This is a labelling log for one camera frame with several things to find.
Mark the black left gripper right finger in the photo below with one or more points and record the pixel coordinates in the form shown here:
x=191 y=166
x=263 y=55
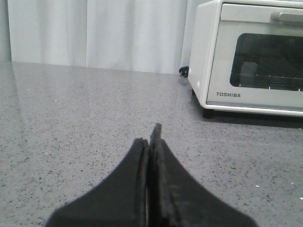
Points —
x=176 y=199

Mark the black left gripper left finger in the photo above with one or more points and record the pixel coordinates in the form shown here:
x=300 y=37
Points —
x=118 y=201

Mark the white oven door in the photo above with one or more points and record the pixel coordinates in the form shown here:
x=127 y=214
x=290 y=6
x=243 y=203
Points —
x=258 y=58

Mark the white Toshiba toaster oven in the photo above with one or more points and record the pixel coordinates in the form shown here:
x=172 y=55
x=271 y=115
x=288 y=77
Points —
x=202 y=53

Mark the white curtain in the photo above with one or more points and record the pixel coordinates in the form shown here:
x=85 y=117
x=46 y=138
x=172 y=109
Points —
x=137 y=35

